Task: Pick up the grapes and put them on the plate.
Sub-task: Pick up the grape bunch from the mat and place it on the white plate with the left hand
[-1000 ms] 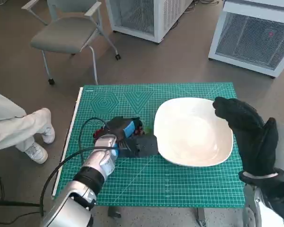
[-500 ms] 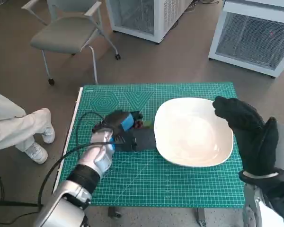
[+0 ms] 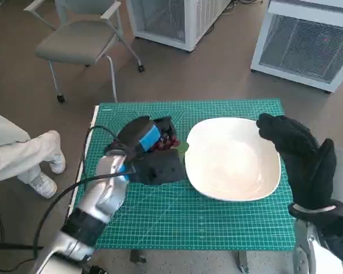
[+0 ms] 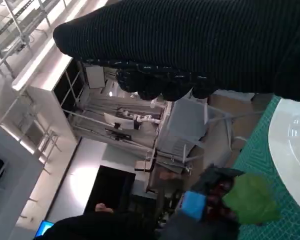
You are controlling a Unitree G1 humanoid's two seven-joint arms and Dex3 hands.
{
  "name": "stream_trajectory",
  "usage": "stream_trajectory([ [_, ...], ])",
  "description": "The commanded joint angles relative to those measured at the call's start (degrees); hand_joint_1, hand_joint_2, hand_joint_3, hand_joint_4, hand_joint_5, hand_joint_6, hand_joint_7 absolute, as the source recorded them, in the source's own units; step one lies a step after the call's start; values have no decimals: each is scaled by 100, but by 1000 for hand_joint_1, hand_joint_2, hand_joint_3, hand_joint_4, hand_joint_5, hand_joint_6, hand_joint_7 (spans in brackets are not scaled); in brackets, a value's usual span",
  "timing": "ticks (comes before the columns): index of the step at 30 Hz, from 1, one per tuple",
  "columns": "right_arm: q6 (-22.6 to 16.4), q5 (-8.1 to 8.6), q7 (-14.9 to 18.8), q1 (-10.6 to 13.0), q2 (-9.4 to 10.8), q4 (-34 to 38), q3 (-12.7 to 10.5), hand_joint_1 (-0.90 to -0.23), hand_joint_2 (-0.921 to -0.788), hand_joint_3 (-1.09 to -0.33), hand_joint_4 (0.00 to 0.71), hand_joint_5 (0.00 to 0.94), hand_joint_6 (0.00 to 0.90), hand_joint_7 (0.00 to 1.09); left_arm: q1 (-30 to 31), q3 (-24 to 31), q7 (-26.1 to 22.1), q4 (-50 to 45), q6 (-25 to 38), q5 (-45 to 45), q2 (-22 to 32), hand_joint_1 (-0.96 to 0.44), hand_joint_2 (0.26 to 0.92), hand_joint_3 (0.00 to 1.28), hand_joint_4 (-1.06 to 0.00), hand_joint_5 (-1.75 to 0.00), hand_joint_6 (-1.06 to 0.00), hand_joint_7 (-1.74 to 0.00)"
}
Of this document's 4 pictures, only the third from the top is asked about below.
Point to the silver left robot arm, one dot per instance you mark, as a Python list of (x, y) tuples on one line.
[(100, 197)]

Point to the white mesh cabinet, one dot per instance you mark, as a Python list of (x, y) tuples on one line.
[(303, 51), (191, 23)]

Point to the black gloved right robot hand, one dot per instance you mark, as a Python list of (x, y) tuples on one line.
[(306, 162)]

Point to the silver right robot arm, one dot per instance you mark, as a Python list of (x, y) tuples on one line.
[(306, 225)]

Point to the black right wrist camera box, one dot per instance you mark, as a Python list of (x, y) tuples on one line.
[(338, 237)]

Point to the grey chair with white frame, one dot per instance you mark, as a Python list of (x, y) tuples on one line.
[(77, 40)]

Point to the grey table leg bracket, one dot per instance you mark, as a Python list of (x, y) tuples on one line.
[(243, 261), (137, 257)]

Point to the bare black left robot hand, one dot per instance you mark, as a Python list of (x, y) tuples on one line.
[(137, 132)]

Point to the red toy grape bunch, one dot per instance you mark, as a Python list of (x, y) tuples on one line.
[(171, 144)]

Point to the green cutting mat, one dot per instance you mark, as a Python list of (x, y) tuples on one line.
[(188, 225)]

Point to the white square plate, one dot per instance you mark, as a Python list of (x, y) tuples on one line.
[(231, 162)]

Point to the black floor stand bar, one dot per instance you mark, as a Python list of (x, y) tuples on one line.
[(14, 246)]

